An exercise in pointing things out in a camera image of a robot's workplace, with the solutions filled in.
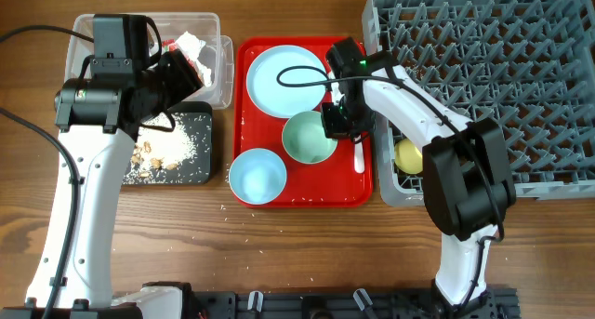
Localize white napkin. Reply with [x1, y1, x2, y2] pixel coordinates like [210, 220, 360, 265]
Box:
[174, 32, 213, 87]

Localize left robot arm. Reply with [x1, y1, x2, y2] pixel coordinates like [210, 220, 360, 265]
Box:
[1, 14, 203, 318]

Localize light blue plate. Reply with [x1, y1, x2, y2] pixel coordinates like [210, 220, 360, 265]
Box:
[245, 45, 326, 118]

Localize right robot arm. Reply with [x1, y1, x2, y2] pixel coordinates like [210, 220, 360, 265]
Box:
[317, 38, 516, 316]

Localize yellow cup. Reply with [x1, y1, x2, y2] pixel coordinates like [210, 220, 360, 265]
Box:
[394, 139, 423, 175]

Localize white plastic fork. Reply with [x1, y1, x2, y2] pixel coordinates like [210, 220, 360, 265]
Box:
[353, 136, 365, 174]

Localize clear plastic bin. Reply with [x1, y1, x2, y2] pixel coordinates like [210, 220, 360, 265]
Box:
[63, 12, 234, 110]

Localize green bowl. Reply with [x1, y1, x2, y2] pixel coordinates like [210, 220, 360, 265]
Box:
[282, 111, 337, 165]

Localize grey dishwasher rack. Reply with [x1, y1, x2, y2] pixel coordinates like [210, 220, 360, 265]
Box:
[362, 0, 594, 200]

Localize red serving tray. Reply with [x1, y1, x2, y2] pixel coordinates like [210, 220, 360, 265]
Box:
[233, 36, 374, 208]

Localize light blue bowl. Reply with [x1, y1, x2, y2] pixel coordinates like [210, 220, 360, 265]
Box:
[229, 148, 287, 206]

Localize red snack wrapper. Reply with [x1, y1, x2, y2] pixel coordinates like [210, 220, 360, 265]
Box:
[162, 39, 179, 53]

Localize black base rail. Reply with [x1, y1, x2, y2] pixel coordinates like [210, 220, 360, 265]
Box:
[106, 281, 522, 319]

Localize rice and food scraps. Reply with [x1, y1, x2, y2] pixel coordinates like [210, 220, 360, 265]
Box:
[124, 113, 210, 184]

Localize black tray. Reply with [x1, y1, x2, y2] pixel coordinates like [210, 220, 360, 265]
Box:
[121, 100, 214, 186]

